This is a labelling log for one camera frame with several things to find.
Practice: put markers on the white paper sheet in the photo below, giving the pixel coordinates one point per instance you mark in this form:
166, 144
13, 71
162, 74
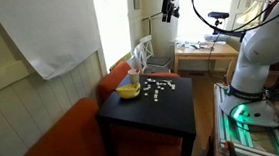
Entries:
54, 35

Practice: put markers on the paper cup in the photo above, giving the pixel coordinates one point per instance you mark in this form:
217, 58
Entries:
133, 75

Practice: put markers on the black square table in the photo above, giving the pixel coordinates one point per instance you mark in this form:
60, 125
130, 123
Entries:
172, 115

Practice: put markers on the orange sofa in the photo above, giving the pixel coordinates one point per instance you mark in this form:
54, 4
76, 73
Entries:
77, 134

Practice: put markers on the black camera on stand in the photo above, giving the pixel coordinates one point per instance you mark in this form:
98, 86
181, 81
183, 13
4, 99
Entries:
218, 16

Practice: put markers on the wooden side table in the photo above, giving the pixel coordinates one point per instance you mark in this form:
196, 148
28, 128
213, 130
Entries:
219, 53

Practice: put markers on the clothes hanger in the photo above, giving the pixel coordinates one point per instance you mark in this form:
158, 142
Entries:
252, 16

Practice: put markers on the white wooden chair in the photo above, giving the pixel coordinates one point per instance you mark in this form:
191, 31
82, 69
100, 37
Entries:
145, 59

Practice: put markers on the yellow bag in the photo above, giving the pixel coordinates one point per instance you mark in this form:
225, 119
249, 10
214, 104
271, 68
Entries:
128, 91

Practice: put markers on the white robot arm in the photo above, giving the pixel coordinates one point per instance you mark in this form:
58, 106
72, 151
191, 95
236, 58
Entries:
259, 50

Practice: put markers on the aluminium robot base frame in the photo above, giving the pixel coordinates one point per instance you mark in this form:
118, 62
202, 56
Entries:
248, 140

